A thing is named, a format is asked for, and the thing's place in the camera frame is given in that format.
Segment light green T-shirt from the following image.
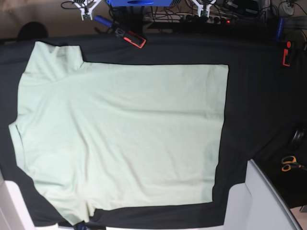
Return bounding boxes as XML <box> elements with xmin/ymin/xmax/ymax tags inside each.
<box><xmin>9</xmin><ymin>42</ymin><xmax>228</xmax><ymax>224</ymax></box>

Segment blue orange clamp top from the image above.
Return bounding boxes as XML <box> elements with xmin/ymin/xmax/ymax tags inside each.
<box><xmin>94</xmin><ymin>15</ymin><xmax>146</xmax><ymax>48</ymax></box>

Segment white power strip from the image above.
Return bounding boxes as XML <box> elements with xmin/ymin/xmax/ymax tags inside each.
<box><xmin>143</xmin><ymin>12</ymin><xmax>236</xmax><ymax>25</ymax></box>

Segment black table cloth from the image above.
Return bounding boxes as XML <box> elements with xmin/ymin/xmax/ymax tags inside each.
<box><xmin>0</xmin><ymin>33</ymin><xmax>307</xmax><ymax>228</ymax></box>

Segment blue box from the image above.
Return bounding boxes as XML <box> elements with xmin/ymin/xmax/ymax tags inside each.
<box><xmin>106</xmin><ymin>0</ymin><xmax>179</xmax><ymax>7</ymax></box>

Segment grey chair right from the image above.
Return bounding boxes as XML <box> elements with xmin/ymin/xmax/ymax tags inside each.
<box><xmin>223</xmin><ymin>160</ymin><xmax>302</xmax><ymax>230</ymax></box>

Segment black tape roll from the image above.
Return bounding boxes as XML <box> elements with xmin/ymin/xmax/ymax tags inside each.
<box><xmin>288</xmin><ymin>127</ymin><xmax>307</xmax><ymax>150</ymax></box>

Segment blue orange clamp right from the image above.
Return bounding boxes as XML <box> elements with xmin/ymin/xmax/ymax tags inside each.
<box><xmin>275</xmin><ymin>17</ymin><xmax>294</xmax><ymax>67</ymax></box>

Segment white chair left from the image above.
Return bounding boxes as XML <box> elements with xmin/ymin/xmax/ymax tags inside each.
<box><xmin>0</xmin><ymin>176</ymin><xmax>59</xmax><ymax>230</ymax></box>

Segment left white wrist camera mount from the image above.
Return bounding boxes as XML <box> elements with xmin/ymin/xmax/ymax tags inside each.
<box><xmin>192</xmin><ymin>0</ymin><xmax>216</xmax><ymax>18</ymax></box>

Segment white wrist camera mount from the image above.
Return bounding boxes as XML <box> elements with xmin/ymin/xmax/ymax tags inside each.
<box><xmin>72</xmin><ymin>0</ymin><xmax>101</xmax><ymax>21</ymax></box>
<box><xmin>192</xmin><ymin>0</ymin><xmax>216</xmax><ymax>18</ymax></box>

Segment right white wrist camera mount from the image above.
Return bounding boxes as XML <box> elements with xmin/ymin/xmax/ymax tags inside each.
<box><xmin>72</xmin><ymin>0</ymin><xmax>101</xmax><ymax>21</ymax></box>

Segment orange handled scissors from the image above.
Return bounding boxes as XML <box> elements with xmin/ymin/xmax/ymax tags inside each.
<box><xmin>281</xmin><ymin>155</ymin><xmax>307</xmax><ymax>172</ymax></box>

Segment white wall socket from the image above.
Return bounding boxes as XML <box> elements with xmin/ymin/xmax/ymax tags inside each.
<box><xmin>279</xmin><ymin>0</ymin><xmax>295</xmax><ymax>17</ymax></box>

